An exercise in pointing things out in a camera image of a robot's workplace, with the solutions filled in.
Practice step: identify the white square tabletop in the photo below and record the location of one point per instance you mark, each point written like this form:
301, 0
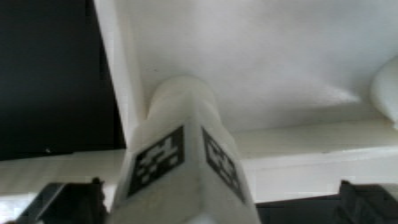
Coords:
285, 53

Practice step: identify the white U-shaped obstacle fence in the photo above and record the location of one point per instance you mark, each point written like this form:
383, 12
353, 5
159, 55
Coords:
285, 177

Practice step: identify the white table leg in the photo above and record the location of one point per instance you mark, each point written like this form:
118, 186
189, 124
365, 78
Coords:
184, 185

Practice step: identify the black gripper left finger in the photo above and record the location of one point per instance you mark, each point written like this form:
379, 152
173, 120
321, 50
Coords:
68, 204

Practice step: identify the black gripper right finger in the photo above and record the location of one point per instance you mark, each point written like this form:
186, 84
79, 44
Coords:
362, 205

